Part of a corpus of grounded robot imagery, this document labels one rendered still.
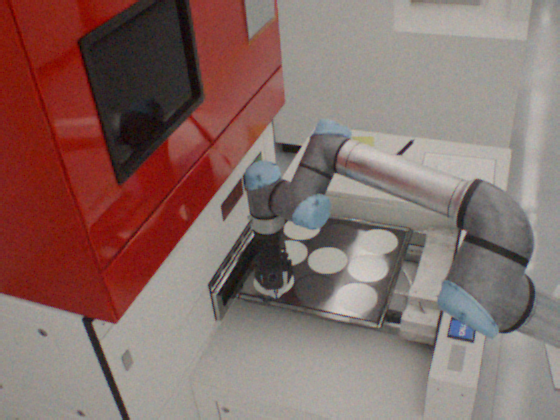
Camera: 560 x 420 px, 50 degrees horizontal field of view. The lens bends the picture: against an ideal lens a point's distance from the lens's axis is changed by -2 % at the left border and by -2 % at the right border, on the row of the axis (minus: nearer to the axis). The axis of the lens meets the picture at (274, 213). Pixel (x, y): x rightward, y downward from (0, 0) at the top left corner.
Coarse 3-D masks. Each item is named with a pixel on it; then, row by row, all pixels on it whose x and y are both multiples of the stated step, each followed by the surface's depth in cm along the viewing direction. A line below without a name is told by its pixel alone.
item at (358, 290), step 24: (288, 240) 165; (312, 240) 164; (336, 240) 164; (360, 264) 155; (384, 264) 155; (312, 288) 150; (336, 288) 149; (360, 288) 149; (384, 288) 148; (336, 312) 143; (360, 312) 142
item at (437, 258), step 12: (432, 252) 159; (444, 252) 159; (420, 264) 156; (432, 264) 156; (444, 264) 155; (420, 276) 153; (432, 276) 152; (444, 276) 152; (432, 288) 149; (420, 312) 143; (432, 312) 143; (408, 336) 139; (420, 336) 138; (432, 336) 137
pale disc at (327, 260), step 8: (320, 248) 161; (328, 248) 161; (312, 256) 159; (320, 256) 159; (328, 256) 159; (336, 256) 158; (344, 256) 158; (312, 264) 157; (320, 264) 157; (328, 264) 156; (336, 264) 156; (344, 264) 156; (320, 272) 154; (328, 272) 154
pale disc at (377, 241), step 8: (368, 232) 165; (376, 232) 165; (384, 232) 165; (360, 240) 163; (368, 240) 162; (376, 240) 162; (384, 240) 162; (392, 240) 162; (368, 248) 160; (376, 248) 160; (384, 248) 159; (392, 248) 159
